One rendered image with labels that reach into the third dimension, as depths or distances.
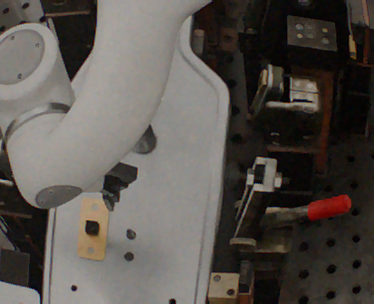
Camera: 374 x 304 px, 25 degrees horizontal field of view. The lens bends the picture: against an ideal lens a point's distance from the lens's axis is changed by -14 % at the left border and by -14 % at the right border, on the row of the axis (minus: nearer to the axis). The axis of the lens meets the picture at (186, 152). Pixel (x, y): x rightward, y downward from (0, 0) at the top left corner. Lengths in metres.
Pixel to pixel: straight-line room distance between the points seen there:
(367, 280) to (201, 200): 0.41
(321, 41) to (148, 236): 0.33
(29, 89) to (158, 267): 0.44
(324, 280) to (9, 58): 0.81
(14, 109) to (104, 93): 0.10
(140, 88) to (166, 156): 0.46
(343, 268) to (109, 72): 0.81
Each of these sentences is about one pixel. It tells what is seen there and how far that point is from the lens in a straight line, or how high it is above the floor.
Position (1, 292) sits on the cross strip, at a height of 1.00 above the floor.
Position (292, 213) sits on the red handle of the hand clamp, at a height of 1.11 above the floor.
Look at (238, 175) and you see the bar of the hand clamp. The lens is 0.93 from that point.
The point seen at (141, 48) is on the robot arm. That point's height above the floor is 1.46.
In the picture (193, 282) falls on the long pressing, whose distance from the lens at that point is 1.12.
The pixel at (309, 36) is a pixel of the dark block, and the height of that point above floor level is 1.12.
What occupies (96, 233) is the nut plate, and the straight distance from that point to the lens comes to 1.15.
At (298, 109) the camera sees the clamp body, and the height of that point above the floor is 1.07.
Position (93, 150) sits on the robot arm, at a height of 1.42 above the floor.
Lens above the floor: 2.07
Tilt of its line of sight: 65 degrees down
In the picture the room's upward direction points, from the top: 11 degrees counter-clockwise
